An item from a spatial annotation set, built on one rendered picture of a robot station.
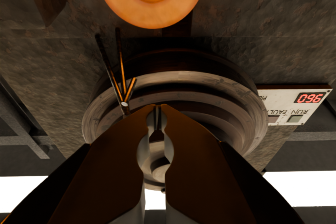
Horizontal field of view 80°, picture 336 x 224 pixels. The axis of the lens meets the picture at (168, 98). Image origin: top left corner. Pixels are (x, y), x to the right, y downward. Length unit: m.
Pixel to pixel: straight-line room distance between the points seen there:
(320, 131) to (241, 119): 6.11
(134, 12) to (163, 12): 0.05
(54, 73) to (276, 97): 0.65
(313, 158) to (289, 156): 0.84
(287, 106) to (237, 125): 0.31
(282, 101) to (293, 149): 8.61
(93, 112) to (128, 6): 0.24
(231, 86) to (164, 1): 0.20
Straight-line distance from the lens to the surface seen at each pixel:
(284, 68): 0.65
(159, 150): 0.42
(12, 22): 0.38
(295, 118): 0.82
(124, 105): 0.31
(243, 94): 0.44
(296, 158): 9.14
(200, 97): 0.40
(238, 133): 0.48
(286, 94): 0.71
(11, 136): 6.51
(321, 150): 9.89
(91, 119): 0.50
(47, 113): 0.80
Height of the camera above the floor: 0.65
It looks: 46 degrees up
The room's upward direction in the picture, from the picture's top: 180 degrees counter-clockwise
